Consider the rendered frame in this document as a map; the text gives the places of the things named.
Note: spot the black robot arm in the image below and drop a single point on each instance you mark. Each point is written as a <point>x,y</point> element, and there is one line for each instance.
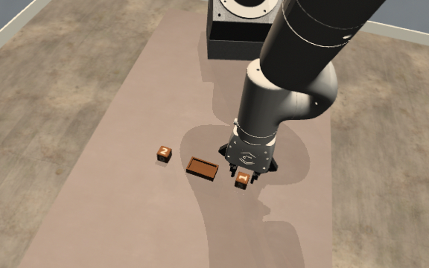
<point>304,37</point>

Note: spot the brown wooden tray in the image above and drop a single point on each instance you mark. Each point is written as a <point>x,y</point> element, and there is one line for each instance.
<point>201,168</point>

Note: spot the orange number cube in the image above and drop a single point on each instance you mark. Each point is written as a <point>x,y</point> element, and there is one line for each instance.
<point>164,154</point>
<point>242,180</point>

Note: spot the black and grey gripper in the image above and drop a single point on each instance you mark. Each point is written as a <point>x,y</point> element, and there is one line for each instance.
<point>250,156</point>

